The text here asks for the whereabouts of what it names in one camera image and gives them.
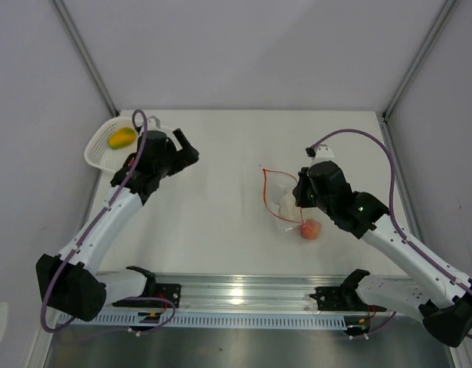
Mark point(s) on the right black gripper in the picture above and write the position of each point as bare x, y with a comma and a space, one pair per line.
298, 192

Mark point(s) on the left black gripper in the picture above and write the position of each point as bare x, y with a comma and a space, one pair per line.
184, 157

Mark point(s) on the clear red zip bag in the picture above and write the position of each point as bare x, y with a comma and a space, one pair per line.
294, 223

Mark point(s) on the red toy tomato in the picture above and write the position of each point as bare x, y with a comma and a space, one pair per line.
310, 229

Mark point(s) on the yellow green toy mango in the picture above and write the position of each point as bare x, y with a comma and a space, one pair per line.
122, 138

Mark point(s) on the green white toy cabbage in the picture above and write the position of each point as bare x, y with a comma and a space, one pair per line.
286, 208

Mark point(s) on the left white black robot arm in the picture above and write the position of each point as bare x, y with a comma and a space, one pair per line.
69, 281

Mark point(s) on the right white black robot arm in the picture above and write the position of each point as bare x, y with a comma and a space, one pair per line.
442, 297

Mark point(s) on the white perforated plastic basket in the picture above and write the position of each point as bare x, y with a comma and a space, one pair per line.
98, 153

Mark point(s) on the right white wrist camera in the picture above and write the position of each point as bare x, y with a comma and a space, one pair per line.
319, 152

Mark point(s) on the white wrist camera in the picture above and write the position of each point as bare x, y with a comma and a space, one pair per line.
319, 152
154, 122

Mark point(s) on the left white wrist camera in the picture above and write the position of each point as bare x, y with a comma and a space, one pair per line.
154, 122

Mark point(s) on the aluminium mounting rail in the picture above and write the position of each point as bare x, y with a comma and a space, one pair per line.
232, 292

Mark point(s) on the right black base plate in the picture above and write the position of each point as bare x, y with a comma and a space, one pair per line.
340, 299

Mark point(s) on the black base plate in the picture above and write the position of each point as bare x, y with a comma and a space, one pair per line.
170, 292
340, 299

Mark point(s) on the right aluminium frame post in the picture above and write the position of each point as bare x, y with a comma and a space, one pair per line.
426, 46

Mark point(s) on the aluminium frame post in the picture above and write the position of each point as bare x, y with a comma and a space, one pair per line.
79, 45
426, 46

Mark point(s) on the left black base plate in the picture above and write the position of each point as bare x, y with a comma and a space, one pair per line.
170, 292

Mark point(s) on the white slotted cable duct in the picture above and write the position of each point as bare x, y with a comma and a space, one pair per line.
213, 320

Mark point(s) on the left aluminium frame post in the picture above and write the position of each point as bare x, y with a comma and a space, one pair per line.
79, 45

